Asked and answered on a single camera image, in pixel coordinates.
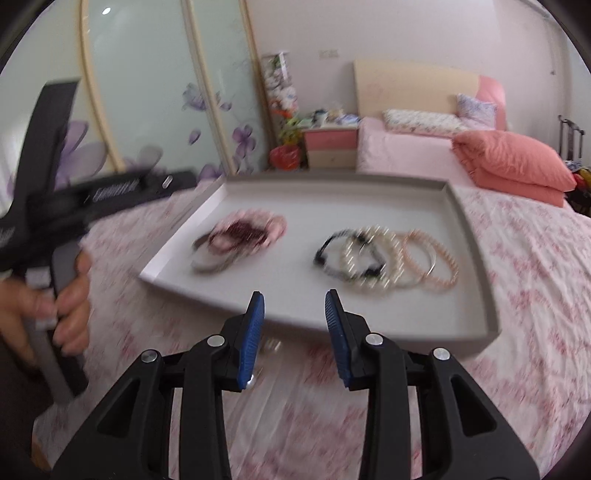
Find blue bin with red bag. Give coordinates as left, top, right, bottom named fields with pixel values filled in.
left=269, top=145, right=303, bottom=172

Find clear tube of plush toys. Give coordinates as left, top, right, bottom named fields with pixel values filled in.
left=261, top=52, right=301, bottom=148

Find pink bead bracelets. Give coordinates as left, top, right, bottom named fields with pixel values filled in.
left=208, top=209, right=288, bottom=257

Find floral glass sliding wardrobe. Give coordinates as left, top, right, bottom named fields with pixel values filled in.
left=0, top=0, right=278, bottom=217

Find dark red bead bracelet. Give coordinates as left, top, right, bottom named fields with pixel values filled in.
left=222, top=220, right=271, bottom=245

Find pink pearl bracelet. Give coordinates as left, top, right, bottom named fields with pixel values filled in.
left=401, top=231, right=460, bottom=291

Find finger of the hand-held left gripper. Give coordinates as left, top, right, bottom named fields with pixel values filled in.
left=85, top=167, right=198, bottom=217
left=13, top=79, right=83, bottom=204

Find floral pink bedspread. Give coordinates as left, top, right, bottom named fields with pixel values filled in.
left=32, top=180, right=591, bottom=480

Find pink bed mattress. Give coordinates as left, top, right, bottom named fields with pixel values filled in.
left=355, top=116, right=573, bottom=213

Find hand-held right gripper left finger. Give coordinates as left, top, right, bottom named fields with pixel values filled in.
left=51, top=291, right=266, bottom=480

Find black bead bracelet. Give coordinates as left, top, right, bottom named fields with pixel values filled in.
left=314, top=228, right=386, bottom=280

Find person's left hand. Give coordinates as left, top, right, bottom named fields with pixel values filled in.
left=0, top=251, right=94, bottom=366

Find pink and cream nightstand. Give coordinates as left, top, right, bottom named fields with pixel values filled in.
left=302, top=124, right=360, bottom=171

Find cream and pink headboard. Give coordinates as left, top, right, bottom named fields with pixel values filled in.
left=353, top=58, right=509, bottom=132

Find cartoon print pillow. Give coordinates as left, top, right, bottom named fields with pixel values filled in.
left=382, top=108, right=469, bottom=138

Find wide silver cuff bracelet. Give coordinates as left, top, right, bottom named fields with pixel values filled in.
left=190, top=233, right=241, bottom=273

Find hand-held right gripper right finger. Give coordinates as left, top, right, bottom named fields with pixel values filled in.
left=324, top=288, right=541, bottom=480

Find dark wooden chair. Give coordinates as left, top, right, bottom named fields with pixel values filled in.
left=558, top=115, right=585, bottom=163

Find folded salmon quilt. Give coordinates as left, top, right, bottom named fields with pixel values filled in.
left=451, top=129, right=578, bottom=208

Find white pearl bracelet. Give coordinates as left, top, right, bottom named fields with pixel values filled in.
left=341, top=225, right=416, bottom=289

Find purple floral cushion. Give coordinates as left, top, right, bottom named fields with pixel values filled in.
left=455, top=92, right=498, bottom=127

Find white shallow cardboard tray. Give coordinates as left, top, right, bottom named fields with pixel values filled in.
left=139, top=174, right=502, bottom=356

